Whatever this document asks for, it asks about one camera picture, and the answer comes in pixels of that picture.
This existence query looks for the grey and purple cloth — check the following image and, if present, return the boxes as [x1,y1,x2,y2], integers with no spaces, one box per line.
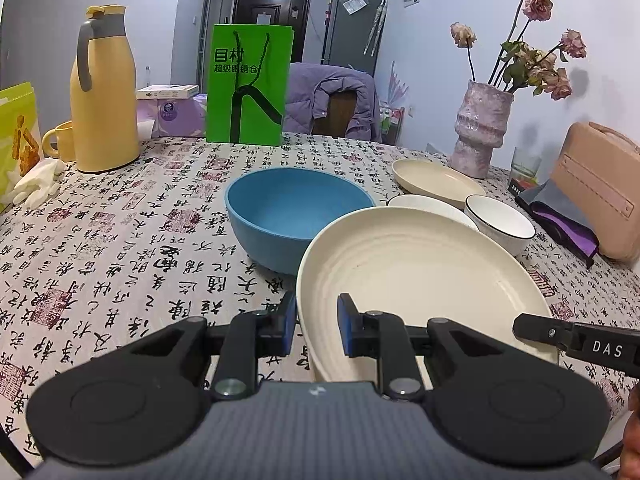
[515,180,601,268]

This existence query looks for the green paper bag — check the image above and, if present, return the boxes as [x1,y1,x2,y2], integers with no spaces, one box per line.
[205,23,295,147]

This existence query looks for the purple tissue pack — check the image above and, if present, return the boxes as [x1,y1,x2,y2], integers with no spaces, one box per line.
[136,94,210,138]

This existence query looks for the pink ceramic vase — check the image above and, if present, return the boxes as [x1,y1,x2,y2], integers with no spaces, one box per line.
[448,80,515,180]

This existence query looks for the white rubber glove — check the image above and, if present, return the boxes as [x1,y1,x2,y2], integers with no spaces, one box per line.
[12,157,66,208]

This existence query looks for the purple jacket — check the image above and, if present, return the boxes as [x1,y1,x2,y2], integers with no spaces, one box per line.
[283,62,382,143]

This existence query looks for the yellow thermos jug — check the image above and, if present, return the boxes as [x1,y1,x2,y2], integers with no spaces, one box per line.
[70,4,141,173]

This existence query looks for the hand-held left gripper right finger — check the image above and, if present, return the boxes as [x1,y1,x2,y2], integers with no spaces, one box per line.
[336,293,501,402]

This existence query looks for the lime green snack bag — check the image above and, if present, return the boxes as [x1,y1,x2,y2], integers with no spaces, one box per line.
[0,82,45,213]

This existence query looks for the grey refrigerator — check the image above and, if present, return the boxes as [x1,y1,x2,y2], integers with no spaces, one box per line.
[321,0,388,66]

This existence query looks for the printed tablecloth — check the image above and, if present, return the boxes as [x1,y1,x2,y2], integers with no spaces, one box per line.
[0,132,640,471]

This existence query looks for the wooden chair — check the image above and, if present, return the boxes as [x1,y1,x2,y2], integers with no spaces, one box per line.
[325,91,358,137]

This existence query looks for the blue bowl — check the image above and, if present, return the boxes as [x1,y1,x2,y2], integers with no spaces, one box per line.
[223,167,377,277]

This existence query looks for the large ribbed cream plate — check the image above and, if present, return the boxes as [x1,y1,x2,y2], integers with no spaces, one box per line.
[296,206,561,383]

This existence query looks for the clear drinking glass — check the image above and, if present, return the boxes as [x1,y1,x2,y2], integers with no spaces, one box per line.
[510,146,542,183]

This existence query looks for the small cream plate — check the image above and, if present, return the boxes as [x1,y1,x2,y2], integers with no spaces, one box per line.
[391,158,488,211]

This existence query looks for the dried pink roses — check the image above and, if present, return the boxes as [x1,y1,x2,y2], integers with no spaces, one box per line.
[450,0,587,102]

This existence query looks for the grey interior door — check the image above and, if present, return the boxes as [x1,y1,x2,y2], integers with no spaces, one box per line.
[197,0,228,56]

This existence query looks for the pink carry case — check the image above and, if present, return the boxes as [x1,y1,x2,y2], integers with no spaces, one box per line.
[550,121,640,262]

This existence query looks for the wire rack with bottles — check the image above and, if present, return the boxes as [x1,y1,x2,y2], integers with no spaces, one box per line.
[378,102,406,143]

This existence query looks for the white flat box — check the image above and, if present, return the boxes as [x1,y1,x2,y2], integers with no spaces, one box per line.
[136,84,200,101]

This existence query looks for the folded hanging umbrella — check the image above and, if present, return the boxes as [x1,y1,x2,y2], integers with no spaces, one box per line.
[364,0,388,56]

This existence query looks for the red and black box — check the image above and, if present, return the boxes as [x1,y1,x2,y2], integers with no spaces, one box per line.
[507,177,541,196]

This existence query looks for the dark entrance door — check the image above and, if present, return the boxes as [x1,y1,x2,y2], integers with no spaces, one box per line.
[231,0,313,66]

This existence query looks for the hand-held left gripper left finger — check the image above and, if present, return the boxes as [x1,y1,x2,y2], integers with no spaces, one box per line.
[131,290,299,402]

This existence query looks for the white bowl with black rim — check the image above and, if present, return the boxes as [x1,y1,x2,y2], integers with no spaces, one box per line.
[386,193,481,231]
[464,194,537,260]

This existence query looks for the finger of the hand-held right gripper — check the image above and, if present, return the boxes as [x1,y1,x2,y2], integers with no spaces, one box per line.
[512,312,577,357]

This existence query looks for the yellow mug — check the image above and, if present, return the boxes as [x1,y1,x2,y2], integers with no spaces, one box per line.
[41,121,77,163]

